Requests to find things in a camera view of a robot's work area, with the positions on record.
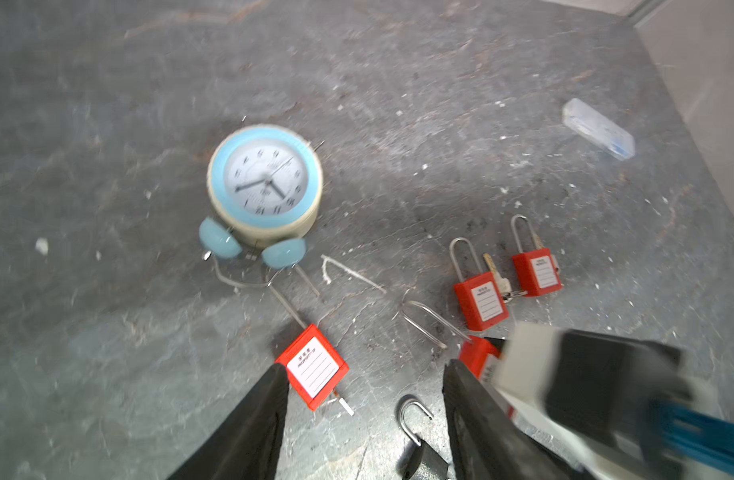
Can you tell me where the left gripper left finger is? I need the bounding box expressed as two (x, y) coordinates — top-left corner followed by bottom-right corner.
(170, 363), (289, 480)

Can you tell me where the red padlock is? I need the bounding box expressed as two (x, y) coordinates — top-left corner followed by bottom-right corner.
(399, 300), (500, 380)
(510, 214), (563, 297)
(449, 237), (510, 332)
(268, 283), (354, 416)

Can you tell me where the silver allen key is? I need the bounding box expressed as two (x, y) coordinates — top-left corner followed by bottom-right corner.
(320, 254), (388, 294)

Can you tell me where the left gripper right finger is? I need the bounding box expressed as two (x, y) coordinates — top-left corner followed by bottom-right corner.
(442, 360), (592, 479)

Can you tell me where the small black padlock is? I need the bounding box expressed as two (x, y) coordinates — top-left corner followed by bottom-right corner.
(396, 395), (449, 480)

